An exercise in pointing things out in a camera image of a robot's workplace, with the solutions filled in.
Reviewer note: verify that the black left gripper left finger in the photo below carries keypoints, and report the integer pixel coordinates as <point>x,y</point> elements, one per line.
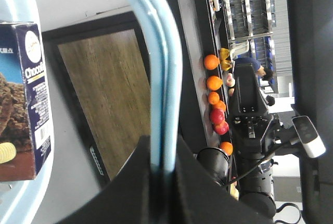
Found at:
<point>126,198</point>

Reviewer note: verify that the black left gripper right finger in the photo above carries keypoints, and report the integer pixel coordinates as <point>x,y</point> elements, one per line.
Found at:
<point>198,199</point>

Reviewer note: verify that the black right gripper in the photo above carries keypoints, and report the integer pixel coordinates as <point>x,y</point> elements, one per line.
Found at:
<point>251,125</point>

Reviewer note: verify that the dark blue chocolate cookie box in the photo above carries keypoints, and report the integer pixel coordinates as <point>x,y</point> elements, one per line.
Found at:
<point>25,115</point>

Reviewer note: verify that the light blue plastic basket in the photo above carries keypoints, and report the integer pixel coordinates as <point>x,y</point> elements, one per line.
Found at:
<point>166,69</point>

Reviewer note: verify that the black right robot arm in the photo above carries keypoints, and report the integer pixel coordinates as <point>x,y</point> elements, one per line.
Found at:
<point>253,175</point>

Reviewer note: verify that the orange fruit bottom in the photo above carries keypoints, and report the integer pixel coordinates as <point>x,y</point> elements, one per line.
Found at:
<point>227,147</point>

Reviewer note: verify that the orange fruit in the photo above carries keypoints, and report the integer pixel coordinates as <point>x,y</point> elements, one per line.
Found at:
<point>213,98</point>
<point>227,147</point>
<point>211,62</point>
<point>214,83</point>

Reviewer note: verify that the red apple lower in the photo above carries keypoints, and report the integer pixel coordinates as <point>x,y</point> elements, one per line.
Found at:
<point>221,128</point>

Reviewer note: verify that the red apple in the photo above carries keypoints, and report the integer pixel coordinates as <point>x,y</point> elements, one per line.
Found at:
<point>217,116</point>
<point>221,128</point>

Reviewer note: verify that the red apple upper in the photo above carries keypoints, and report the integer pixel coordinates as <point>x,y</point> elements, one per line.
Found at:
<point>217,116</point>

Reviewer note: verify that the person in blue shirt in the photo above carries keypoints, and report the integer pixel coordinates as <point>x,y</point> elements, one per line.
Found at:
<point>265,73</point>

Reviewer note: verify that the orange fruit top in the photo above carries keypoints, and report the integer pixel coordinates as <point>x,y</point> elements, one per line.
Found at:
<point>211,62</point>

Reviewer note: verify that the yellow pepper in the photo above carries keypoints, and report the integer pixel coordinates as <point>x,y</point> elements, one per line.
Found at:
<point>225,60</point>

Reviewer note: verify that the wooden black-framed produce stand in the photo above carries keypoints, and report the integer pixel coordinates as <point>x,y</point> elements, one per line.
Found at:
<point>102,68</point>

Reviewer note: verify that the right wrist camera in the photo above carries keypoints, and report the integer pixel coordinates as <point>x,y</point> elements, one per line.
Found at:
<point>308,136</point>

